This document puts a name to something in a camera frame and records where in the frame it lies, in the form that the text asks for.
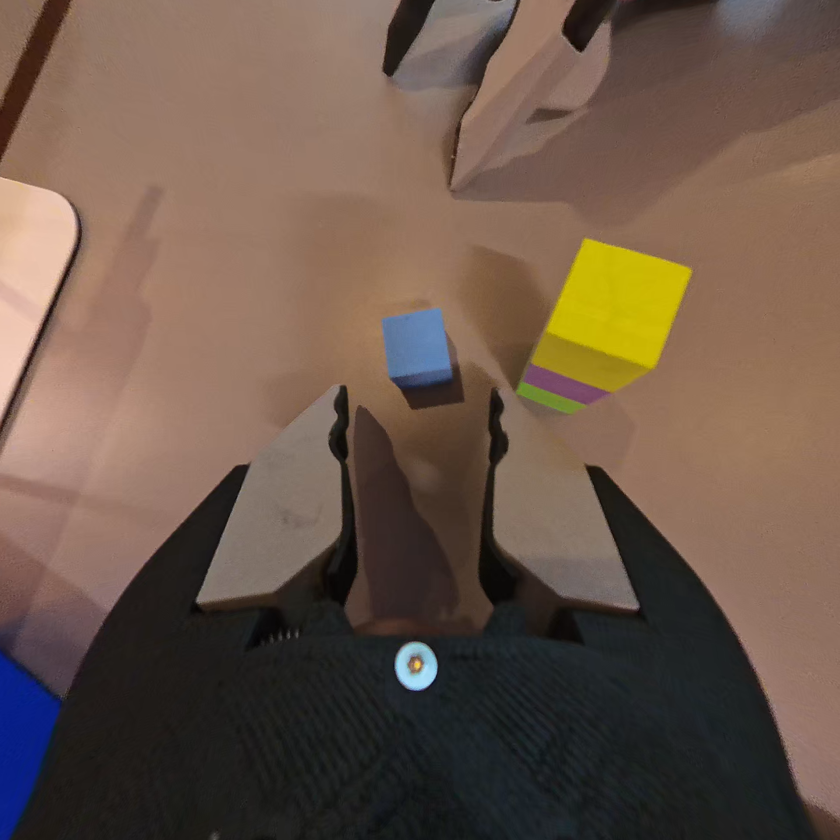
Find white document stand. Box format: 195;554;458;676
0;176;81;427

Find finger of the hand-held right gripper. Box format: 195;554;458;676
448;0;614;193
382;0;521;91

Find purple foam cube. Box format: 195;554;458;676
521;364;611;404

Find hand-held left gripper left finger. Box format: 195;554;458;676
196;385;358;621

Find blue foam cube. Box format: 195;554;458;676
382;308;454;388

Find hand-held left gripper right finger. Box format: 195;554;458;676
478;387;641;621

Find yellow foam cube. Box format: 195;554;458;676
528;238;693;395

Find green foam cube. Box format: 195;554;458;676
515;382;588;416

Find blue plastic bin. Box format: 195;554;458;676
0;650;63;840

